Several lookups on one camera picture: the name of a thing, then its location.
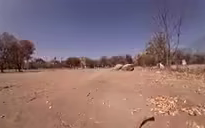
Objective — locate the row of distant trees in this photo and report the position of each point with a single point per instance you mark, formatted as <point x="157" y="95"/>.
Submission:
<point x="90" y="62"/>

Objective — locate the pale grey boulder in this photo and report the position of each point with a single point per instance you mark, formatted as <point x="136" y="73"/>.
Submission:
<point x="117" y="67"/>

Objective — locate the large grey boulder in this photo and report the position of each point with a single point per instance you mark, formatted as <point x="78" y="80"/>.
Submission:
<point x="128" y="67"/>

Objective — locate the dry bush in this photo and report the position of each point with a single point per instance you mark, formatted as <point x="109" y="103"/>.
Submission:
<point x="146" y="60"/>

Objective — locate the tall bare thin tree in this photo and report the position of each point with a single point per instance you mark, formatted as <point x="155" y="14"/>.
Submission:
<point x="167" y="36"/>

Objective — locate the robot's own part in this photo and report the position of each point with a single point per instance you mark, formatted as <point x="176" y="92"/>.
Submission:
<point x="146" y="121"/>

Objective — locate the reddish leafy tree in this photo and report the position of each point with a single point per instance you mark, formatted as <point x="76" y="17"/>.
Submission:
<point x="22" y="51"/>

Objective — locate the dry fallen leaves patch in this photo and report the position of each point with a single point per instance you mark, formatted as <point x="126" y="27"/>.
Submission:
<point x="176" y="106"/>

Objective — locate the bare brown tree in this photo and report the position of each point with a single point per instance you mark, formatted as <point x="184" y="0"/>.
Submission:
<point x="2" y="50"/>

